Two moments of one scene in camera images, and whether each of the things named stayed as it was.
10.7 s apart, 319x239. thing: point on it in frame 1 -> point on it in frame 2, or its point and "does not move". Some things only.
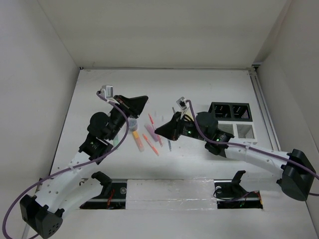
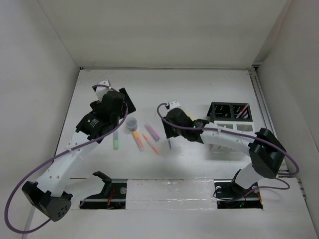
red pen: x=152 y=123 -> x=242 y=110
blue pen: x=169 y=145 does not move
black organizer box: x=231 y=111 does not move
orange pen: x=153 y=148 does not move
